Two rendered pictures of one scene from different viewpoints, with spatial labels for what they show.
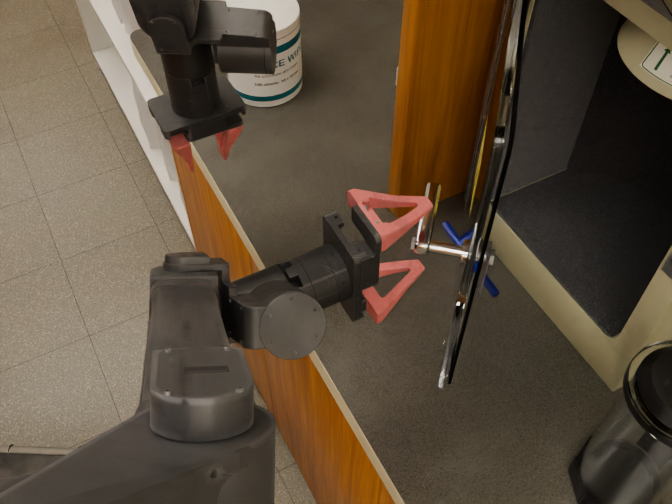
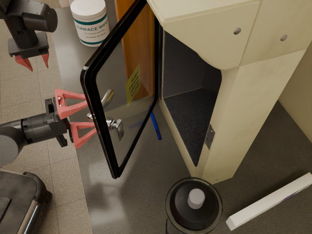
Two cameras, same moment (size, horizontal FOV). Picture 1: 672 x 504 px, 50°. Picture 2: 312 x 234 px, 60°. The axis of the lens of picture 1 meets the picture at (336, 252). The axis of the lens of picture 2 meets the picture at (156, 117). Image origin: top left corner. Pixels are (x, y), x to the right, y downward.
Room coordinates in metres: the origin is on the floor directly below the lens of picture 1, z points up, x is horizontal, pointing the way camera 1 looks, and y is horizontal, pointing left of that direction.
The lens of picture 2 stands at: (0.13, -0.27, 1.67)
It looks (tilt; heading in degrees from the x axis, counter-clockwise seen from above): 55 degrees down; 9
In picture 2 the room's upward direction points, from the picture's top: straight up
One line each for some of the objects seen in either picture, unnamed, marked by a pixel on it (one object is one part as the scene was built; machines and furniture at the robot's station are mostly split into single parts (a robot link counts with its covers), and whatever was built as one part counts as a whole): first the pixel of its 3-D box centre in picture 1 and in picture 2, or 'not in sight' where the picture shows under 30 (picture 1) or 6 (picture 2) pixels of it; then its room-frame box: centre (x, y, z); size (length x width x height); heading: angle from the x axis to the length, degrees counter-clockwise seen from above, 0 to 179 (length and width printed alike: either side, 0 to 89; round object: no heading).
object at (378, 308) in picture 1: (384, 272); (81, 126); (0.44, -0.05, 1.15); 0.09 x 0.07 x 0.07; 117
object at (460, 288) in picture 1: (479, 182); (133, 91); (0.54, -0.15, 1.19); 0.30 x 0.01 x 0.40; 167
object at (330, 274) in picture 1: (321, 277); (44, 126); (0.41, 0.01, 1.19); 0.07 x 0.07 x 0.10; 27
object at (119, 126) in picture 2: (480, 266); (118, 130); (0.43, -0.14, 1.18); 0.02 x 0.02 x 0.06; 77
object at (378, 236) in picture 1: (387, 228); (74, 108); (0.45, -0.05, 1.22); 0.09 x 0.07 x 0.07; 117
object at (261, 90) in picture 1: (262, 48); (91, 22); (1.02, 0.12, 1.02); 0.13 x 0.13 x 0.15
